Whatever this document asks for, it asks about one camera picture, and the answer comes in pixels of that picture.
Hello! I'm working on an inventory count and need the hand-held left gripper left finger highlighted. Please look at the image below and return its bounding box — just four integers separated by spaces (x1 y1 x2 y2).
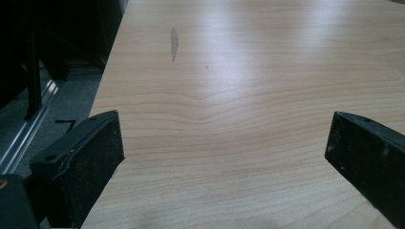
29 110 126 229

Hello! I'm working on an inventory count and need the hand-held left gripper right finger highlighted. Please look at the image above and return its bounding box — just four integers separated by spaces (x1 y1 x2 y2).
324 111 405 229

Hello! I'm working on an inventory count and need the black metal stand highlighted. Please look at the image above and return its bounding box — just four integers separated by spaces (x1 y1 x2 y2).
24 31 43 121

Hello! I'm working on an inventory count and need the aluminium floor rail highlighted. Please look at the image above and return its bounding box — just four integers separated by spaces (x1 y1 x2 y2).
0 79 61 176

